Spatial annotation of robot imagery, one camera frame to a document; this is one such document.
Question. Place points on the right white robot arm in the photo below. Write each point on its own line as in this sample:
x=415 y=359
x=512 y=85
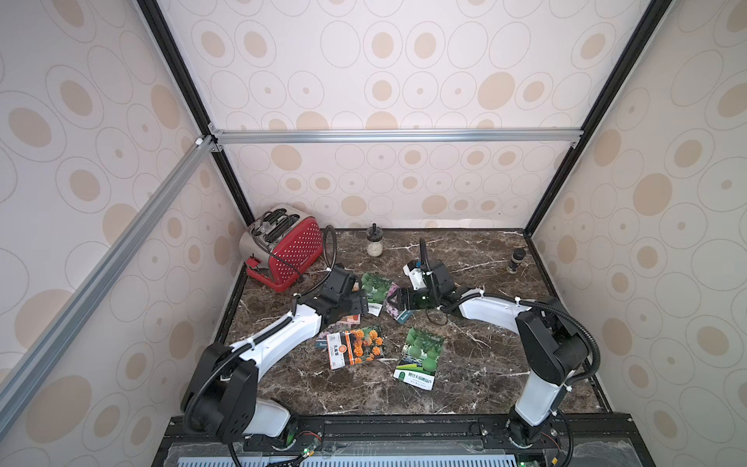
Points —
x=559 y=349

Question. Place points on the dark spice bottle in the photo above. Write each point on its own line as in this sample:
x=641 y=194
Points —
x=516 y=260

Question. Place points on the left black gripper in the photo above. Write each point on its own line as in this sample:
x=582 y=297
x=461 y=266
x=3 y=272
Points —
x=360 y=301

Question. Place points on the pink cosmos flower seed packet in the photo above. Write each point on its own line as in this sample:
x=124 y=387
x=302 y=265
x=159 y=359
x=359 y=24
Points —
x=397 y=303

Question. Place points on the small glass jar black lid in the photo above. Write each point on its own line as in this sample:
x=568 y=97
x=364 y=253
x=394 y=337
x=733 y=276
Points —
x=374 y=236

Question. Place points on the green fruit seed packet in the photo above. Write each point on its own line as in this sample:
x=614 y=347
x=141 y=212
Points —
x=377 y=289
x=420 y=358

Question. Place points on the orange marigold seed packet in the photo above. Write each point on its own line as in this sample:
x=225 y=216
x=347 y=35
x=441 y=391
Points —
x=355 y=347

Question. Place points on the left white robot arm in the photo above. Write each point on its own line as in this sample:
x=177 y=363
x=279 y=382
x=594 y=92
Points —
x=222 y=401

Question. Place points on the horizontal aluminium rail back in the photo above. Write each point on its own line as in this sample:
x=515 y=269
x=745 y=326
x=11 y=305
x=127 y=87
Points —
x=418 y=135

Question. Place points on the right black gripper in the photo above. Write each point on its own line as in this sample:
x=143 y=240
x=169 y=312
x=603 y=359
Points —
x=425 y=287

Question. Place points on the aluminium rail left side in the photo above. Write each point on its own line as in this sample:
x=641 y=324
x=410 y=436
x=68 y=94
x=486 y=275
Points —
x=46 y=352

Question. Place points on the black base frame front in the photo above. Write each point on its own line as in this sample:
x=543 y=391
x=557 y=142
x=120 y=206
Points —
x=440 y=440

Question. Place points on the red polka dot toaster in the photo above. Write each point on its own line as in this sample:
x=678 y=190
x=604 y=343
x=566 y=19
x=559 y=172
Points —
x=280 y=246

